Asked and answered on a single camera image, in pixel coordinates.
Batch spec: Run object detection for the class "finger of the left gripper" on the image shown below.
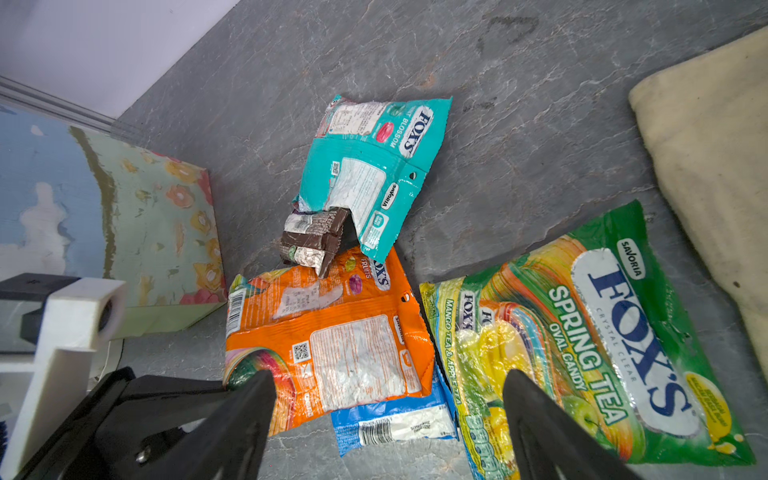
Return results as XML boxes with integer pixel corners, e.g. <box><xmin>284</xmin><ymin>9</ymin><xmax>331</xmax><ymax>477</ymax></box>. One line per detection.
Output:
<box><xmin>15</xmin><ymin>368</ymin><xmax>240</xmax><ymax>479</ymax></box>

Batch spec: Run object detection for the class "white paper bag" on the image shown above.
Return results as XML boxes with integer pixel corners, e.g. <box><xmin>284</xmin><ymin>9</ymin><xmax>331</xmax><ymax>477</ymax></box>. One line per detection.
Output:
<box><xmin>1</xmin><ymin>106</ymin><xmax>227</xmax><ymax>338</ymax></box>

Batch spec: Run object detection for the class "yellow green spring tea bag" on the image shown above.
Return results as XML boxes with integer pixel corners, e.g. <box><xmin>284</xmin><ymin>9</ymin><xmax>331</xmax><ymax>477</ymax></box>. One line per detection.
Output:
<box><xmin>420</xmin><ymin>201</ymin><xmax>756</xmax><ymax>479</ymax></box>

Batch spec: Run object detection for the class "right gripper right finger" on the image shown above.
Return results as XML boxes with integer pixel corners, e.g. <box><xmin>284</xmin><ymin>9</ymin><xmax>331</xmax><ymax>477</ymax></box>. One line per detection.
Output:
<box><xmin>503</xmin><ymin>370</ymin><xmax>638</xmax><ymax>479</ymax></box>

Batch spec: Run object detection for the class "brown chocolate bar wrapper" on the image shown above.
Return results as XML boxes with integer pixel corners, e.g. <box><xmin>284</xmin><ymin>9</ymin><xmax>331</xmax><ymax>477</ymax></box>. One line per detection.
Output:
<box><xmin>279</xmin><ymin>208</ymin><xmax>351</xmax><ymax>279</ymax></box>

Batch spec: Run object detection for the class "blue snack packet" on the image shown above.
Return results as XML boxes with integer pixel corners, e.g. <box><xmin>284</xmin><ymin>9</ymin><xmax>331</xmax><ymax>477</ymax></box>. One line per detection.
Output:
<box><xmin>331</xmin><ymin>367</ymin><xmax>458</xmax><ymax>457</ymax></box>

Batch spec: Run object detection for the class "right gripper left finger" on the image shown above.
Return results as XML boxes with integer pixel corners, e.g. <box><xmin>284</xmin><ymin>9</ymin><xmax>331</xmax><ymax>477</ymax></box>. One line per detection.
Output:
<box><xmin>134</xmin><ymin>371</ymin><xmax>276</xmax><ymax>479</ymax></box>

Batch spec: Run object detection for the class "teal candy bag right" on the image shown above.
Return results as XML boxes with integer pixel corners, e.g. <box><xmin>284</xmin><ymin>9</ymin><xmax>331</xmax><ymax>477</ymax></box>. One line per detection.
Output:
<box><xmin>295</xmin><ymin>95</ymin><xmax>452</xmax><ymax>263</ymax></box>

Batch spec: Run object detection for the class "cream cloth glove right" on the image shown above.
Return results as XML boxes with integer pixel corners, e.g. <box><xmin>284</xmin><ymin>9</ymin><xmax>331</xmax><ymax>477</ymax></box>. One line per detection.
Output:
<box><xmin>629</xmin><ymin>29</ymin><xmax>767</xmax><ymax>368</ymax></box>

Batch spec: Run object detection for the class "orange candy bag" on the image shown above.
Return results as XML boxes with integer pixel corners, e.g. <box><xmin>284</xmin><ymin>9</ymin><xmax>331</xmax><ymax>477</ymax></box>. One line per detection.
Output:
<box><xmin>223</xmin><ymin>247</ymin><xmax>435</xmax><ymax>435</ymax></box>

